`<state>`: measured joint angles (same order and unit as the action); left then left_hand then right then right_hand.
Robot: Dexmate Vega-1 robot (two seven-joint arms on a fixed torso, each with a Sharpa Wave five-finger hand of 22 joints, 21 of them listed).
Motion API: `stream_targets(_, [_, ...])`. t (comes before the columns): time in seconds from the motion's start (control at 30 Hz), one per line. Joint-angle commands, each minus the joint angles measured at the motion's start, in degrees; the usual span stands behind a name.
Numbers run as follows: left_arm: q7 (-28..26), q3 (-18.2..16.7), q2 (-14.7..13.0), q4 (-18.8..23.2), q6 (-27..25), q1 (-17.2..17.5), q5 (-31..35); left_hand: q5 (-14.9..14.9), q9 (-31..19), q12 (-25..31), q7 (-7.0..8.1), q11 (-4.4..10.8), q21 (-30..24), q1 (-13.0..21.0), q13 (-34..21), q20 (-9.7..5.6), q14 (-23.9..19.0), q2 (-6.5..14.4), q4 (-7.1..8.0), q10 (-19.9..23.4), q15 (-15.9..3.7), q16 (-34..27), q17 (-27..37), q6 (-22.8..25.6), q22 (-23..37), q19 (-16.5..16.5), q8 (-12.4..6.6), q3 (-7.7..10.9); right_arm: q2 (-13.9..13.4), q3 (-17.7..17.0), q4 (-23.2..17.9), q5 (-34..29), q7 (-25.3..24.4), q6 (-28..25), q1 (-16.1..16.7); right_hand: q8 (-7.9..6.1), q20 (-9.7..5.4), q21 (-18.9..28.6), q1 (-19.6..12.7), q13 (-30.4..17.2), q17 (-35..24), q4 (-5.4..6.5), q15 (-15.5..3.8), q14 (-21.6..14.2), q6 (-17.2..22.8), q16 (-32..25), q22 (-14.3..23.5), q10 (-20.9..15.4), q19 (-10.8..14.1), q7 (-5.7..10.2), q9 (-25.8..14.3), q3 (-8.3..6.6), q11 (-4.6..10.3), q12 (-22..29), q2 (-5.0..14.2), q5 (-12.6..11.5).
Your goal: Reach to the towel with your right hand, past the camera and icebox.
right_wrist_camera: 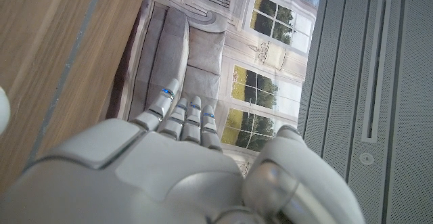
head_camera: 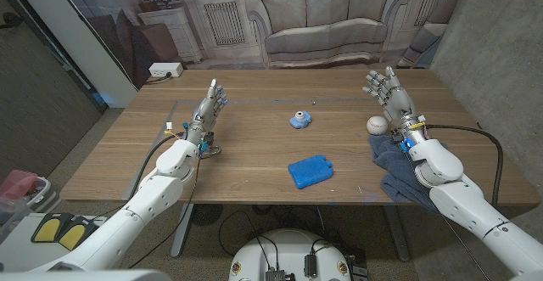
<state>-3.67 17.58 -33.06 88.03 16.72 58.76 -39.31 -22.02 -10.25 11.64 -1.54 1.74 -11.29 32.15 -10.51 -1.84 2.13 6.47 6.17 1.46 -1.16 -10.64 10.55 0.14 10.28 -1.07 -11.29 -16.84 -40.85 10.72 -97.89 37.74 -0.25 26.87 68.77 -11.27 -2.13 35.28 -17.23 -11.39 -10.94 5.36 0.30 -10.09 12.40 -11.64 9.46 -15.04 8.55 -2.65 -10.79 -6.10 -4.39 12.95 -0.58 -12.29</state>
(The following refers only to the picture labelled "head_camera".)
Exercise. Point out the yellow foot pedal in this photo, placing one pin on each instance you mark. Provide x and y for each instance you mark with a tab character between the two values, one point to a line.
73	236
46	229

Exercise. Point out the pink plastic bin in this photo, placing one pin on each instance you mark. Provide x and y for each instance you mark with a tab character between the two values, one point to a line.
19	183

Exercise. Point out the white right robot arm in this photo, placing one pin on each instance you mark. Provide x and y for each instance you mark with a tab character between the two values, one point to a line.
462	204

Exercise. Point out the blue ice pack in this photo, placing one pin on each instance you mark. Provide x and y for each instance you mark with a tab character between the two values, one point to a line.
309	171

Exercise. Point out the white power strip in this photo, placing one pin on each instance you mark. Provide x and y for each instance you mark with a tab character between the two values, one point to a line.
165	69

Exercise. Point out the white baseball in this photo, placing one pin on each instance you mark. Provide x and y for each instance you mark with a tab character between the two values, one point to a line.
377	125

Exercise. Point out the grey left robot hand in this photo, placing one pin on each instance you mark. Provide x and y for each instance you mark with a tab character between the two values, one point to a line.
205	111

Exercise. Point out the grey metal table leg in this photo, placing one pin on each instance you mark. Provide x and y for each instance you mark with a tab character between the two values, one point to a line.
398	234
181	230

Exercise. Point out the black round ribbed disc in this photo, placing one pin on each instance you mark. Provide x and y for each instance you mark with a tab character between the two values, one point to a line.
206	215

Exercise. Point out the printed sofa room backdrop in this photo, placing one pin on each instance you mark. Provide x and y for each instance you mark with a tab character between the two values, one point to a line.
326	18

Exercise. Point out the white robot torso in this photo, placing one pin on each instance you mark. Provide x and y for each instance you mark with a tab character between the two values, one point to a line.
288	251

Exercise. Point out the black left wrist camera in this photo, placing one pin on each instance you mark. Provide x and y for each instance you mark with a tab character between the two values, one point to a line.
209	137

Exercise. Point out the blue toy camera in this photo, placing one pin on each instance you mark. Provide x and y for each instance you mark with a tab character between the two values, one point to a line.
300	120

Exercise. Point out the white pedal platform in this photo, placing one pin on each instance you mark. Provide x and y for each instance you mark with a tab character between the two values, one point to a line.
17	251

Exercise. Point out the black adapter on torso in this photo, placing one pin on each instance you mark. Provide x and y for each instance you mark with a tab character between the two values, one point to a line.
310	266

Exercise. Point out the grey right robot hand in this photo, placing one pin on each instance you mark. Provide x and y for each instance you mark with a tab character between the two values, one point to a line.
399	102

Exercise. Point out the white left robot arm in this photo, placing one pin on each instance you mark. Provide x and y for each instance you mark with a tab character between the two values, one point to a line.
140	204

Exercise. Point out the dark blue towel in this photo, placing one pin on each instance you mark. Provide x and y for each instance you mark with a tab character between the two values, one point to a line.
394	162

